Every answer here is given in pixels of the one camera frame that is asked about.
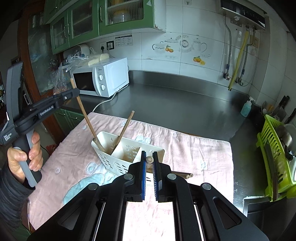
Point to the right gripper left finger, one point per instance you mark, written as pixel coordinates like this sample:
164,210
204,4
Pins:
136,191

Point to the dark sleeved left forearm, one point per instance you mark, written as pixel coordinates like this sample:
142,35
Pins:
13,197

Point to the plastic bag with food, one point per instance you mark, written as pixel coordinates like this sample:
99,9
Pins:
61,80

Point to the pink and blue towel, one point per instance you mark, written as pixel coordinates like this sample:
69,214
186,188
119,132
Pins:
145,186

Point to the green dish rack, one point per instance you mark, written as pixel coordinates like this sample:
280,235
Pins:
279,178

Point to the wall gas water heater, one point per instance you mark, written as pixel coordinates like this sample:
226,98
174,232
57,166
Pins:
243,13

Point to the white microwave oven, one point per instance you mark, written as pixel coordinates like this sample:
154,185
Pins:
102,79

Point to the cream plastic utensil holder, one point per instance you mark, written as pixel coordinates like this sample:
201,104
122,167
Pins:
118,159

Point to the person's left hand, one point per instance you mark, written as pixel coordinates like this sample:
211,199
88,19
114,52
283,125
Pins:
35,156

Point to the green lower cabinet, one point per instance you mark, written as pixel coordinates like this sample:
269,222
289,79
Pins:
68,120

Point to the soap dispenser bottle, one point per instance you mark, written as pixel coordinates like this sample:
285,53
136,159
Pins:
247,107

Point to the green wall cabinets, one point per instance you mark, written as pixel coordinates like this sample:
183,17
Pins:
75,22

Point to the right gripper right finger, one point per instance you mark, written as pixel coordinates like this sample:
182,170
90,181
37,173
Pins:
162,186

